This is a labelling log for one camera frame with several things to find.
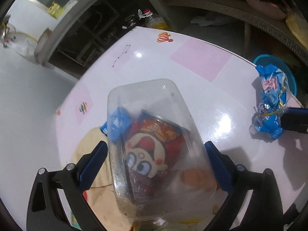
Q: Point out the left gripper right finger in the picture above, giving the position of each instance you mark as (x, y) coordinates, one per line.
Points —
(264, 211)

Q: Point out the beige cloth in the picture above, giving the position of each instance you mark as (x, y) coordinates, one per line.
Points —
(101, 197)

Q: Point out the cooking oil bottle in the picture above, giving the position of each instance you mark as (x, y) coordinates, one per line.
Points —
(154, 21)

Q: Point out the blue snack wrapper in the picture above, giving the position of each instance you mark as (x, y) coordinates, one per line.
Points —
(274, 97)

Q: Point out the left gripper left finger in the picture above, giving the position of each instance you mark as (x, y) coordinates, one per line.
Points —
(45, 210)

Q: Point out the pink balloon tablecloth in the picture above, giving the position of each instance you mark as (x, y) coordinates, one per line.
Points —
(206, 89)

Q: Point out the blue trash basket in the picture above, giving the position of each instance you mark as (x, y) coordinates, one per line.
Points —
(272, 64)

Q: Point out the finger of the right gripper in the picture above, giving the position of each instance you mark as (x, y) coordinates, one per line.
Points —
(295, 119)

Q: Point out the clear plastic container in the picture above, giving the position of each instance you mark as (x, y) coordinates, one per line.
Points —
(190, 190)

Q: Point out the yellow food bag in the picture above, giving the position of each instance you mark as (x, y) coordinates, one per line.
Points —
(298, 27)

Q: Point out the yellow dish soap bottle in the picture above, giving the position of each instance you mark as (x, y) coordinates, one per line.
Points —
(55, 10)

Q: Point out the pink basin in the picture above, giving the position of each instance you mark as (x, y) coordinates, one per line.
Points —
(275, 9)

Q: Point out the green plastic bottle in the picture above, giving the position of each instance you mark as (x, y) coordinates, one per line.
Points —
(162, 224)

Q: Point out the blue white toothpaste box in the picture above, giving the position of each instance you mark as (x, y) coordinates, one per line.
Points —
(104, 129)

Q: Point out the red cartoon snack bag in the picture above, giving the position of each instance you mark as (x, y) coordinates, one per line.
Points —
(152, 148)

